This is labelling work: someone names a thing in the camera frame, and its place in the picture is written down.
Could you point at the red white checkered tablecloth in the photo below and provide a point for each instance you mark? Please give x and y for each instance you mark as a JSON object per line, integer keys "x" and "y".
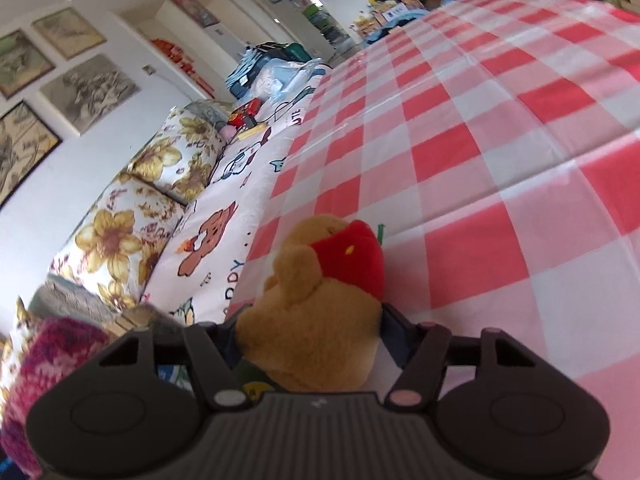
{"x": 450, "y": 135}

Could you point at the white blue carton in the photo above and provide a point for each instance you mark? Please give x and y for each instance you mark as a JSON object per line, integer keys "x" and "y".
{"x": 395, "y": 10}

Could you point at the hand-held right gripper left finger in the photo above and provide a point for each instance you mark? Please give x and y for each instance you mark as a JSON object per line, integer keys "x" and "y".
{"x": 225, "y": 345}

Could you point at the brown teddy bear plush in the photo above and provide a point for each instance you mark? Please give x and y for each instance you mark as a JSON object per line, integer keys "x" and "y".
{"x": 310, "y": 320}

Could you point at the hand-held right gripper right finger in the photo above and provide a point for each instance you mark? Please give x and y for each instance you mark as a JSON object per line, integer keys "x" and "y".
{"x": 397, "y": 332}

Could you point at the framed tree drawing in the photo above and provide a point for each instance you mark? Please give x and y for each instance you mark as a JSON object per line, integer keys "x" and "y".
{"x": 70, "y": 32}

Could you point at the wall switch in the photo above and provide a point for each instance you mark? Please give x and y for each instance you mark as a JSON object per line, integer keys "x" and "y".
{"x": 148, "y": 68}

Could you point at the red hanging knot decoration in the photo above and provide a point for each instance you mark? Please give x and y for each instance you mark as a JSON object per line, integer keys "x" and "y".
{"x": 185, "y": 65}

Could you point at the sofa with cartoon print cover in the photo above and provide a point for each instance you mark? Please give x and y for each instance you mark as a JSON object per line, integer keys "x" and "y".
{"x": 215, "y": 240}

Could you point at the small floral sofa cushion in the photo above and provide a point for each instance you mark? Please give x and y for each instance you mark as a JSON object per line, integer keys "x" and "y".
{"x": 170, "y": 155}

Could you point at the unframed pencil sketch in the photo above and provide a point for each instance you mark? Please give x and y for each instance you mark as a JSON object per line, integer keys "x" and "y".
{"x": 90, "y": 90}

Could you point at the black framed drawing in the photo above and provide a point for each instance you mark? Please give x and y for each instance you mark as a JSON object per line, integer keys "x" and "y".
{"x": 22, "y": 145}

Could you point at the pink knitted hat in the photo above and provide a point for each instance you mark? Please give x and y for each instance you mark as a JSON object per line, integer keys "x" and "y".
{"x": 45, "y": 360}

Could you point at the framed pink portrait picture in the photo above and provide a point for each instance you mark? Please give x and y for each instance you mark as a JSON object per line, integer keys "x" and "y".
{"x": 197, "y": 10}

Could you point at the framed portrait drawing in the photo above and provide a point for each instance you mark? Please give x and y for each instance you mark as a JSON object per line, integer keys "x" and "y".
{"x": 22, "y": 62}

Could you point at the red box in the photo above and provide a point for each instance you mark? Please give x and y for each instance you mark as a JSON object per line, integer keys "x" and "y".
{"x": 245, "y": 112}

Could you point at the large floral sofa cushion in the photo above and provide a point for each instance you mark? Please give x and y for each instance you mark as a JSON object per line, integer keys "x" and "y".
{"x": 110, "y": 235}

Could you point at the blue plastic wrapped bundle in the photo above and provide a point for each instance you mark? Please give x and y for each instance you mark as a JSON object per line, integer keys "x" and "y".
{"x": 280, "y": 77}

